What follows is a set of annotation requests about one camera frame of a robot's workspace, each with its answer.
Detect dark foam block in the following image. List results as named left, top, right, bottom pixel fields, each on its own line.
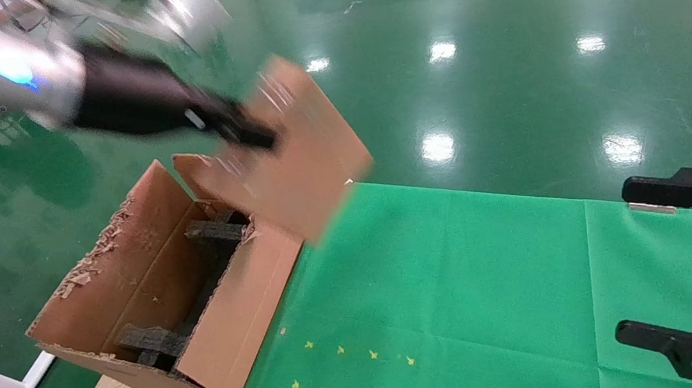
left=114, top=318, right=191, bottom=376
left=183, top=207, right=255, bottom=250

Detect large open cardboard carton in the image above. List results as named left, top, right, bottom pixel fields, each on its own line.
left=9, top=140, right=322, bottom=388

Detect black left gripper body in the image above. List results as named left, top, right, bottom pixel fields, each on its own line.
left=62, top=30, right=239, bottom=153

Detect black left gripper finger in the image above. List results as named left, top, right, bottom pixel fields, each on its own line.
left=208, top=95, right=281, bottom=157

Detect green table cloth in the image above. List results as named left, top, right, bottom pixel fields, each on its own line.
left=213, top=147, right=692, bottom=388

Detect small cardboard box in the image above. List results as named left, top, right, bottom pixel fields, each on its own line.
left=178, top=45, right=384, bottom=258

